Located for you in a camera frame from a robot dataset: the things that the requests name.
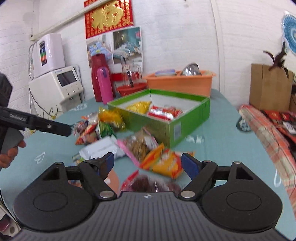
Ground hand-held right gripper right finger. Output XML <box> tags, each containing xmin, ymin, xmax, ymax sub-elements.
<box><xmin>178</xmin><ymin>152</ymin><xmax>255</xmax><ymax>202</ymax></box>

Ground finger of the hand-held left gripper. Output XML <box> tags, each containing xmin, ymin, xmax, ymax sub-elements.
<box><xmin>27</xmin><ymin>115</ymin><xmax>73</xmax><ymax>137</ymax></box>

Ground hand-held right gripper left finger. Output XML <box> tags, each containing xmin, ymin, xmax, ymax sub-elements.
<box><xmin>40</xmin><ymin>152</ymin><xmax>117</xmax><ymax>201</ymax></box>

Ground purple snack packet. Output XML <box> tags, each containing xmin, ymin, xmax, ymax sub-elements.
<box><xmin>73</xmin><ymin>120</ymin><xmax>90</xmax><ymax>135</ymax></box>

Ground green snack packet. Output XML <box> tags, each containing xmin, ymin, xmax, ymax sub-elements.
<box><xmin>96</xmin><ymin>122</ymin><xmax>117</xmax><ymax>140</ymax></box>

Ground green cardboard box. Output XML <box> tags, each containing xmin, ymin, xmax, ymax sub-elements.
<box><xmin>107</xmin><ymin>88</ymin><xmax>211</xmax><ymax>149</ymax></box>

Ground person's left hand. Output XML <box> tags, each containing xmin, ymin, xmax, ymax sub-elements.
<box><xmin>0</xmin><ymin>140</ymin><xmax>26</xmax><ymax>170</ymax></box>

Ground yellow green plant leaves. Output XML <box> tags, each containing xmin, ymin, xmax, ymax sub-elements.
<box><xmin>41</xmin><ymin>105</ymin><xmax>63</xmax><ymax>121</ymax></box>

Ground white snack packet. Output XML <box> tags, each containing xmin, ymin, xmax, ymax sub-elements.
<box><xmin>79</xmin><ymin>136</ymin><xmax>127</xmax><ymax>161</ymax></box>

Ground clear pink-edged snack packet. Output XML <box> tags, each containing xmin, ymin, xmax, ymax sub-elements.
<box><xmin>117</xmin><ymin>127</ymin><xmax>163</xmax><ymax>168</ymax></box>

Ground red orange snack packet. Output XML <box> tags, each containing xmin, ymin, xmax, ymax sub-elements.
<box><xmin>75</xmin><ymin>123</ymin><xmax>100</xmax><ymax>146</ymax></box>

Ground white appliance with screen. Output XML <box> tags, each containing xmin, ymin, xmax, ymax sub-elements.
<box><xmin>29</xmin><ymin>65</ymin><xmax>84</xmax><ymax>117</ymax></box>

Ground teal printed tablecloth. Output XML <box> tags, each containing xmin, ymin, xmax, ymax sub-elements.
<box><xmin>0</xmin><ymin>89</ymin><xmax>296</xmax><ymax>241</ymax></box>

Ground dark red snack packet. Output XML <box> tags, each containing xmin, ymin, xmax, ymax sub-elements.
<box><xmin>120</xmin><ymin>170</ymin><xmax>182</xmax><ymax>193</ymax></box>

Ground red thermos jug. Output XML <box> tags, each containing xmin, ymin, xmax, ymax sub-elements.
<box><xmin>91</xmin><ymin>54</ymin><xmax>114</xmax><ymax>103</ymax></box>

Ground pink thermos bottle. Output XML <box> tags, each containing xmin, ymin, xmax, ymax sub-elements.
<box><xmin>97</xmin><ymin>67</ymin><xmax>114</xmax><ymax>105</ymax></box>

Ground red plastic basin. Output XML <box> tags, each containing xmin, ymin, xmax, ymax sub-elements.
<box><xmin>116</xmin><ymin>83</ymin><xmax>149</xmax><ymax>97</ymax></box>

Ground orange plastic basin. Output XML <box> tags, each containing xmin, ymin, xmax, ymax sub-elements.
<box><xmin>142</xmin><ymin>70</ymin><xmax>217</xmax><ymax>97</ymax></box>

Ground plaid cloth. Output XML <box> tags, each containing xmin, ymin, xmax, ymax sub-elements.
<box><xmin>238</xmin><ymin>104</ymin><xmax>296</xmax><ymax>210</ymax></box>

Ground red plastic holder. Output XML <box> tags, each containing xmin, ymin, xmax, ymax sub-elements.
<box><xmin>111</xmin><ymin>73</ymin><xmax>128</xmax><ymax>88</ymax></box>

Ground glass pitcher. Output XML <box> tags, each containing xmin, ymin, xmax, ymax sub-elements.
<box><xmin>125</xmin><ymin>64</ymin><xmax>143</xmax><ymax>88</ymax></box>

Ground round lidded container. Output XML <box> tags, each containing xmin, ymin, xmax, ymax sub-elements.
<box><xmin>155</xmin><ymin>69</ymin><xmax>177</xmax><ymax>77</ymax></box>

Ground steel bowl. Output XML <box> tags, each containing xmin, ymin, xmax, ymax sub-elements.
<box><xmin>181</xmin><ymin>63</ymin><xmax>202</xmax><ymax>76</ymax></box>

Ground red black packet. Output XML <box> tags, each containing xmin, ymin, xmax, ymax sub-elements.
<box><xmin>263</xmin><ymin>109</ymin><xmax>296</xmax><ymax>135</ymax></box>

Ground brown cardboard box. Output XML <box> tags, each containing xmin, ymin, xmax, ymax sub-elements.
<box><xmin>249</xmin><ymin>63</ymin><xmax>294</xmax><ymax>112</ymax></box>

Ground dark purple plant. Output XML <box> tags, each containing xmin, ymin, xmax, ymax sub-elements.
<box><xmin>263</xmin><ymin>42</ymin><xmax>290</xmax><ymax>78</ymax></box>

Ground white wall water purifier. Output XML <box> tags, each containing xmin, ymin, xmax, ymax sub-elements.
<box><xmin>32</xmin><ymin>34</ymin><xmax>66</xmax><ymax>78</ymax></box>

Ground floral bedding wall poster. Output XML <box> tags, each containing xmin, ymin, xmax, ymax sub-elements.
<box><xmin>86</xmin><ymin>34</ymin><xmax>114</xmax><ymax>68</ymax></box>

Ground beige wall pipe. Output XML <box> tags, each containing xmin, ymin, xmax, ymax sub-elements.
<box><xmin>30</xmin><ymin>0</ymin><xmax>110</xmax><ymax>41</ymax></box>

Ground blue bedding wall poster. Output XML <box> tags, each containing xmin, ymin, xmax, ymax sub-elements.
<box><xmin>112</xmin><ymin>26</ymin><xmax>144</xmax><ymax>73</ymax></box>

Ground white wall conduit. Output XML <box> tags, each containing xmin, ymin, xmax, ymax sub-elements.
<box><xmin>209</xmin><ymin>0</ymin><xmax>226</xmax><ymax>91</ymax></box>

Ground red gold wall poster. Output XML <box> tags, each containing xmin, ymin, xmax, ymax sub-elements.
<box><xmin>84</xmin><ymin>0</ymin><xmax>134</xmax><ymax>39</ymax></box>

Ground large blue patterned wall plate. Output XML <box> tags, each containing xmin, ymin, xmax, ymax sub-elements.
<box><xmin>281</xmin><ymin>10</ymin><xmax>296</xmax><ymax>55</ymax></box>

